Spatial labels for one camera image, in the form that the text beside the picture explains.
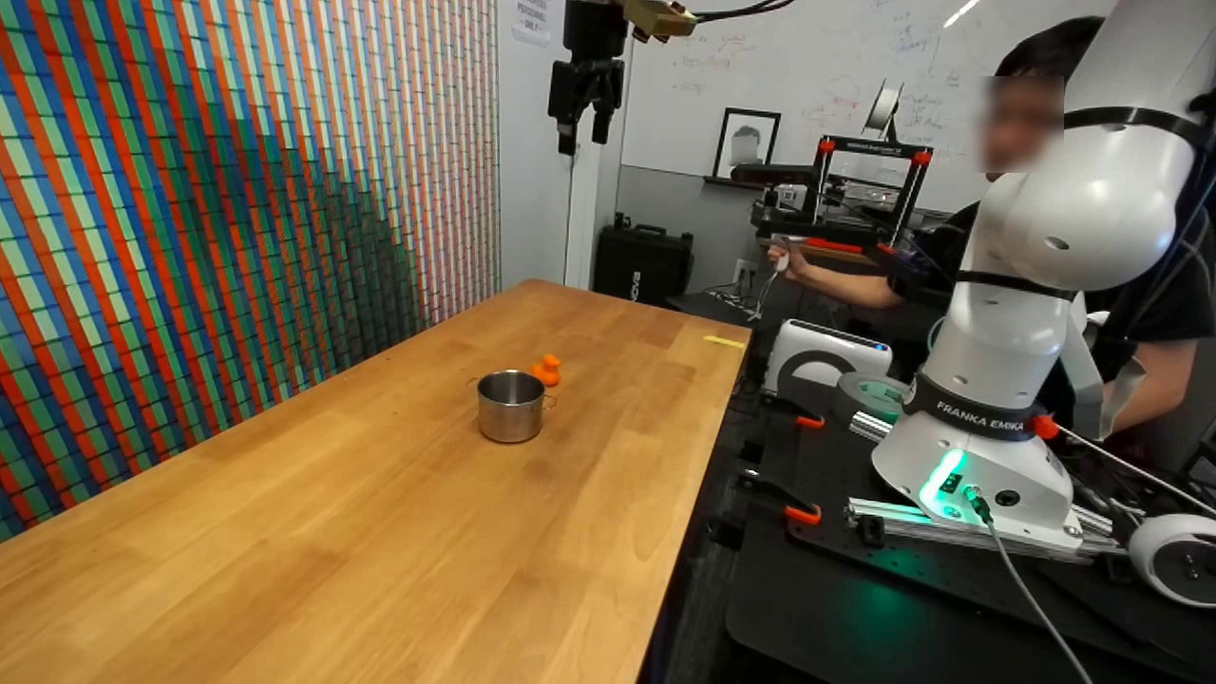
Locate person's right hand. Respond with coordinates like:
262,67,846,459
765,238,804,287

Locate orange knobbed metal rod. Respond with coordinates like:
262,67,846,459
1030,410,1216,516

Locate white box device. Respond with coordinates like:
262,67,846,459
759,314,897,401

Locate black orange 3D printer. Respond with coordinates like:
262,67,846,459
751,128,940,262

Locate white paper sheet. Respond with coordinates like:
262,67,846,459
508,0,556,50

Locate white round disc device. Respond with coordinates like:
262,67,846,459
1123,509,1216,610

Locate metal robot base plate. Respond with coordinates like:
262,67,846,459
842,489,1132,571

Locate framed portrait picture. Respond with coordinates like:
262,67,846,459
709,107,785,181

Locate person's right forearm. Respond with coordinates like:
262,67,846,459
791,254,912,314

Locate filament spool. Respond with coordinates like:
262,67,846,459
864,79,907,140

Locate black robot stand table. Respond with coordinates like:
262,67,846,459
656,291,1216,684

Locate multicoloured tile wall panel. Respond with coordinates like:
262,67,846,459
0,0,504,547

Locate black carrying case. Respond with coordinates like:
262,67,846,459
591,214,696,309

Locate orange handled clamp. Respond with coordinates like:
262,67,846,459
738,465,827,534
755,392,831,440

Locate person in black shirt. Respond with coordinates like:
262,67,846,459
869,16,1216,478

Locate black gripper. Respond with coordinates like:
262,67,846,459
546,0,629,161

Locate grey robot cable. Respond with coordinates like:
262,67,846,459
966,492,1097,684

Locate small steel pot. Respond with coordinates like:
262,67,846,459
474,363,552,447

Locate person's left forearm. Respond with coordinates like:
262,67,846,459
1111,333,1199,440

